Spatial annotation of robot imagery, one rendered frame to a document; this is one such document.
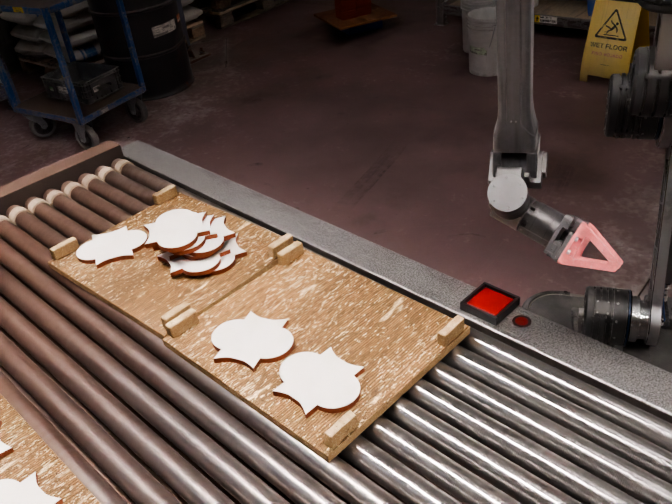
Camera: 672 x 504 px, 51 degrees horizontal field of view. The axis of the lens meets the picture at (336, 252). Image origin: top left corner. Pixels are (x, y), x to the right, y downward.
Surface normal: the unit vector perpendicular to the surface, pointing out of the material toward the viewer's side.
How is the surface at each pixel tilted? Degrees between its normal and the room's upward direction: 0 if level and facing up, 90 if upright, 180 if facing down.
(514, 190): 46
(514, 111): 97
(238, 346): 0
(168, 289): 0
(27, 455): 0
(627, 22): 75
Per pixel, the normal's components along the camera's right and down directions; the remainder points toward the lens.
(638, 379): -0.10, -0.82
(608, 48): -0.67, 0.28
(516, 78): -0.29, 0.66
